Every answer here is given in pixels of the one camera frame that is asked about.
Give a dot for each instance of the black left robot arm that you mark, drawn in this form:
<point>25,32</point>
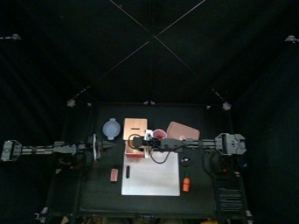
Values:
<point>42,148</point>

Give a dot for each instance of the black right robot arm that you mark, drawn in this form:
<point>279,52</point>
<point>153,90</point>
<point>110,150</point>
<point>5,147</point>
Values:
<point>217,143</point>

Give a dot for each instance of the light blue plate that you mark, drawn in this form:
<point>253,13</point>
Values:
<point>110,129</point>

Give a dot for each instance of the black sushi roll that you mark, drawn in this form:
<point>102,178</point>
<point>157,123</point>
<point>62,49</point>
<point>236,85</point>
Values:
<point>184,160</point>

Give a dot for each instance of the white cutting board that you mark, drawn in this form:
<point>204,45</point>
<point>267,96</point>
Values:
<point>150,178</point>

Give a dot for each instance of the red box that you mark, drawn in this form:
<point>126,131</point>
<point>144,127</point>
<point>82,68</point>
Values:
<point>133,153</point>

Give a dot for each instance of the pink cup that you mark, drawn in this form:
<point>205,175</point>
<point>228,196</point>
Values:
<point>160,134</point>

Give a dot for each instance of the wooden box with slot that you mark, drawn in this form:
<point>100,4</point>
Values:
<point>134,127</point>

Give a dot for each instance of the black printed sheet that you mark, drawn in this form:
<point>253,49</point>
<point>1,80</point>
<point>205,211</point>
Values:
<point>229,198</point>

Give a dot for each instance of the metal frame bracket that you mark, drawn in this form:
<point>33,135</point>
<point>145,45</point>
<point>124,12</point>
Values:
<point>70,102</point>
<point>225,106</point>
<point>291,38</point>

